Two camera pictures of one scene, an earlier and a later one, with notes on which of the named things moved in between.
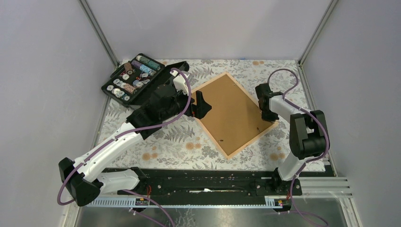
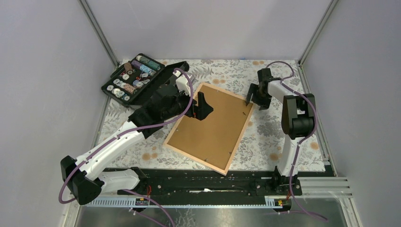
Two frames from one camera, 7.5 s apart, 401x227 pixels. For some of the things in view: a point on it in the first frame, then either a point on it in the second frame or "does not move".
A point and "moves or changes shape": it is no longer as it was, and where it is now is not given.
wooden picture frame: x=235 y=122 moves or changes shape
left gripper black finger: x=201 y=108 does not move
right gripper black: x=272 y=118 -> x=264 y=104
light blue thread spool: x=146 y=69 does not move
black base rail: x=213 y=182 does not move
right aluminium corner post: x=317 y=31 does not move
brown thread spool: x=128 y=68 does not move
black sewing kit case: x=134 y=82 does not move
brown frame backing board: x=235 y=119 moves or changes shape
